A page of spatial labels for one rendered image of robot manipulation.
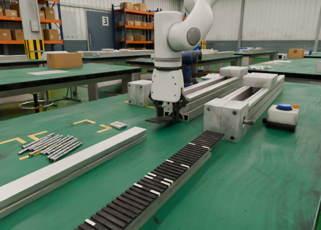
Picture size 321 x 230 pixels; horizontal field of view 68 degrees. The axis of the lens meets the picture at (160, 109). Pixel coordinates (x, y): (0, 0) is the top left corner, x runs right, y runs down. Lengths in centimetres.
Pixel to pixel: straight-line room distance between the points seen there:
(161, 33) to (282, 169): 46
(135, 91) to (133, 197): 68
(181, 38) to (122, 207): 44
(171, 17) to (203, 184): 45
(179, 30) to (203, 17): 8
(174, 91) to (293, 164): 36
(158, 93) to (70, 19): 1206
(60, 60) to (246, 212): 247
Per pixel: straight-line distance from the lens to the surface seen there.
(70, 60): 275
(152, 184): 42
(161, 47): 72
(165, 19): 71
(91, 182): 50
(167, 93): 74
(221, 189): 48
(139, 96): 101
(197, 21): 68
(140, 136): 66
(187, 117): 85
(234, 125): 66
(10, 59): 392
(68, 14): 1271
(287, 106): 83
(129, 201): 38
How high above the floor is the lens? 104
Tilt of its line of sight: 16 degrees down
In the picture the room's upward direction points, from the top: straight up
